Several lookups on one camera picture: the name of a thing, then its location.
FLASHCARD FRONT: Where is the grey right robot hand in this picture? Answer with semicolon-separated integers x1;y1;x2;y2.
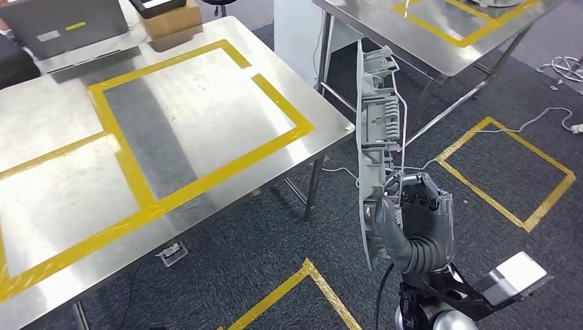
374;172;457;270

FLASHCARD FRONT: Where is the silver wheel hubcap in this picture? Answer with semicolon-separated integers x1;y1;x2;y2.
355;40;410;273

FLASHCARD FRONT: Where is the steel workbench table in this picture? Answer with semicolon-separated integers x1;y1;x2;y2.
311;0;568;149
0;16;356;330

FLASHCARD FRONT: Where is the yellow floor tape square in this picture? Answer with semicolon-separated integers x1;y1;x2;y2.
217;258;362;330
435;116;576;234

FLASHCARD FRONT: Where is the chrome stool base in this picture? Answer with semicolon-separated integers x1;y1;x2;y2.
536;55;583;92

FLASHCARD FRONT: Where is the metal floor socket box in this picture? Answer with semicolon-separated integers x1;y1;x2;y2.
155;241;188;268

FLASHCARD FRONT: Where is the black round stool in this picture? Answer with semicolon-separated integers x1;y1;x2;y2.
200;0;239;18

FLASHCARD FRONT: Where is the cardboard box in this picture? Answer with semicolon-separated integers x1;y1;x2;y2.
140;0;204;42

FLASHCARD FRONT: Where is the black device white screen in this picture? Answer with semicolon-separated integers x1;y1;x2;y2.
129;0;188;20

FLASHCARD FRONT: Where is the grey laptop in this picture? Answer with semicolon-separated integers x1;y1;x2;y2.
0;0;130;61

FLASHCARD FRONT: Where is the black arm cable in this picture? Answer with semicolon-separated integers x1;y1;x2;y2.
374;263;395;330

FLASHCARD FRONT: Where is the white floor cable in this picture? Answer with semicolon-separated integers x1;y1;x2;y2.
314;107;583;188

